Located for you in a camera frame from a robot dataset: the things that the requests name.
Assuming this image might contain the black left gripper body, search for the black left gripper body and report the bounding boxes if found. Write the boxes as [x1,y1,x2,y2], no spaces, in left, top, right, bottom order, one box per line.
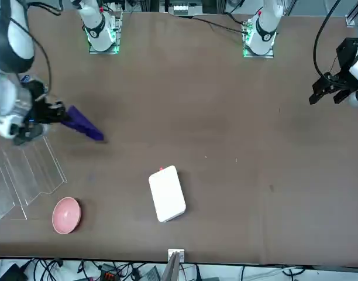
[336,37,358,77]

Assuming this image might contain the grey camera mount pole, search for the grey camera mount pole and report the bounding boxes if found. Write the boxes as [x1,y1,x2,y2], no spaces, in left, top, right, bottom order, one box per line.
[167,248,186,281]

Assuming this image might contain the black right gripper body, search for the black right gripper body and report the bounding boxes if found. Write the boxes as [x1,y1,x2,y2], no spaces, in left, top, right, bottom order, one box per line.
[29,81,57,126]

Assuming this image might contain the grey ribbed adapter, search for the grey ribbed adapter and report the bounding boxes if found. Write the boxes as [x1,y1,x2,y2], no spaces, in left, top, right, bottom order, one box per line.
[145,265,161,281]

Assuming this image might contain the white mini drawer box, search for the white mini drawer box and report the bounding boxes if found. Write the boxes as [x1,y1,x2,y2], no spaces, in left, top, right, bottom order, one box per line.
[148,165,187,223]

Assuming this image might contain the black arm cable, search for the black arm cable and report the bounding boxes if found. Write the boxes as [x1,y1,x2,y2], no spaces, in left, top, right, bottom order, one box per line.
[9,0,64,97]
[312,0,343,78]

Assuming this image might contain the black cable across table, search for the black cable across table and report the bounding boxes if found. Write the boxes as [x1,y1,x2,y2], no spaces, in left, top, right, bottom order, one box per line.
[174,13,249,35]

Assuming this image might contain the black device with red lights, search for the black device with red lights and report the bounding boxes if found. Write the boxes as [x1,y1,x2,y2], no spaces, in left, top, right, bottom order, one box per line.
[99,270,119,281]

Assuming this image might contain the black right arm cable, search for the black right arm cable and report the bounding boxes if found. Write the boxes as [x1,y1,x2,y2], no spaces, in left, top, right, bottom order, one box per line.
[9,0,64,97]

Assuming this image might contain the aluminium frame rail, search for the aluminium frame rail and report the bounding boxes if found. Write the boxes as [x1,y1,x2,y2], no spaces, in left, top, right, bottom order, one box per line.
[345,0,358,28]

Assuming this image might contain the purple towel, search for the purple towel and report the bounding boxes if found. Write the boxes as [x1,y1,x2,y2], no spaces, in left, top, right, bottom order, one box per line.
[60,105,105,143]

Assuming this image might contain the pink bowl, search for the pink bowl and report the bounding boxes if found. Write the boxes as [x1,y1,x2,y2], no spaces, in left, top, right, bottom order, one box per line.
[52,197,82,235]

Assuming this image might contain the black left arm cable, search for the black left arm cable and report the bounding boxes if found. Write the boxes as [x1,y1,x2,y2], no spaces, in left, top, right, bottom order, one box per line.
[312,0,343,78]

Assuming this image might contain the white power strip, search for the white power strip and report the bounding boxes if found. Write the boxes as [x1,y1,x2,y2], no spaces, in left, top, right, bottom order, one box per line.
[172,3,198,17]

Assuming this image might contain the clear acrylic storage rack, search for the clear acrylic storage rack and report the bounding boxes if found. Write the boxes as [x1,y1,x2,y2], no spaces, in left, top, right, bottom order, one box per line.
[0,136,68,220]

